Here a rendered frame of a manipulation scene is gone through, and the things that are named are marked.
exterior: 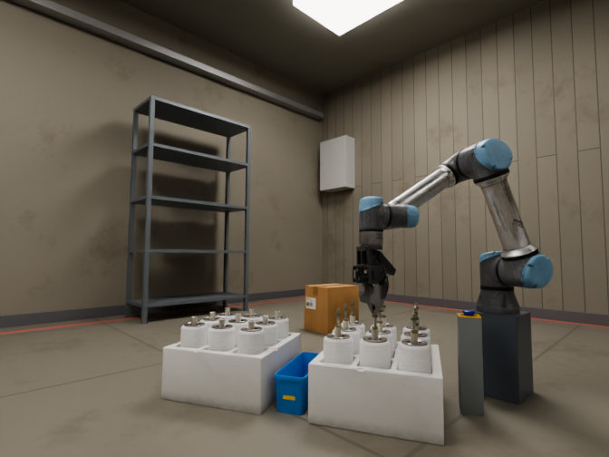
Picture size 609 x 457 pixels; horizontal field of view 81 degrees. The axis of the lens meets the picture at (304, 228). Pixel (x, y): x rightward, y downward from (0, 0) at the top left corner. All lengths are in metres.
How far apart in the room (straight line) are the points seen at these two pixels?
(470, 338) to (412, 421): 0.35
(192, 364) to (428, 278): 2.94
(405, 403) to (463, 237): 2.76
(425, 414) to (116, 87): 3.30
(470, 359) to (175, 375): 1.01
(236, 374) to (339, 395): 0.35
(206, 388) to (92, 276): 2.13
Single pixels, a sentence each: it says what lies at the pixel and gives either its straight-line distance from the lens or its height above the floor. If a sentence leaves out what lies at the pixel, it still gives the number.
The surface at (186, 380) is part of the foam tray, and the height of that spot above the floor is 0.08.
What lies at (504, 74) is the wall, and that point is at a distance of 3.98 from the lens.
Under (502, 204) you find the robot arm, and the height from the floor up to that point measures 0.69.
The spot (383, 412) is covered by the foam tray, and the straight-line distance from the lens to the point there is 1.17.
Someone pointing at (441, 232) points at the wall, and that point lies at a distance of 3.84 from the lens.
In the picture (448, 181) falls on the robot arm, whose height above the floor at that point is 0.79.
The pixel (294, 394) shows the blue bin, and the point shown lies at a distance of 1.27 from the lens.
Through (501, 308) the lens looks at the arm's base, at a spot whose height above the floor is 0.32.
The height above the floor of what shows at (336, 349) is 0.22.
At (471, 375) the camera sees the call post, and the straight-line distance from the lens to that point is 1.38.
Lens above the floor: 0.52
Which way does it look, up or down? 4 degrees up
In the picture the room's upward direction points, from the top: straight up
